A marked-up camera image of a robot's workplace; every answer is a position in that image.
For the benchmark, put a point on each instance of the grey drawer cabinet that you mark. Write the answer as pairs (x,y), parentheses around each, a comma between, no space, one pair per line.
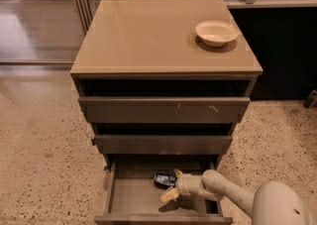
(156,39)

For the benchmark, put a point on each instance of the dark object on floor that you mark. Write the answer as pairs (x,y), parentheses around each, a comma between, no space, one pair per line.
(311,100)

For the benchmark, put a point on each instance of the top grey drawer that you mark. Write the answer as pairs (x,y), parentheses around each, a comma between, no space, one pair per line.
(163,101)

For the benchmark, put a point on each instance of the bottom grey drawer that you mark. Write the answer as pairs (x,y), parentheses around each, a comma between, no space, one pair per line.
(133,198)

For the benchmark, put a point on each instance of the blue pepsi can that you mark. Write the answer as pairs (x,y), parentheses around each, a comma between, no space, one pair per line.
(163,180)

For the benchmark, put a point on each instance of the grey drawer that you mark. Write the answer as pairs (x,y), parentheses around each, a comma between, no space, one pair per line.
(133,198)
(163,139)
(163,101)

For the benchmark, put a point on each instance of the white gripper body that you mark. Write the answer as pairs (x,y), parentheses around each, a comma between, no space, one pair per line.
(183,183)

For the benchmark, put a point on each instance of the white paper bowl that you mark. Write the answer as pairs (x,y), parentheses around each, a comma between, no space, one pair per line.
(216,33)

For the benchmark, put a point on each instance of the middle grey drawer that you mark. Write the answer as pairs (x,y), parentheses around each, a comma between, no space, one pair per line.
(163,139)

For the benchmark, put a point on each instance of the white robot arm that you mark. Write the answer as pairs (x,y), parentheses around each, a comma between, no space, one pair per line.
(274,203)

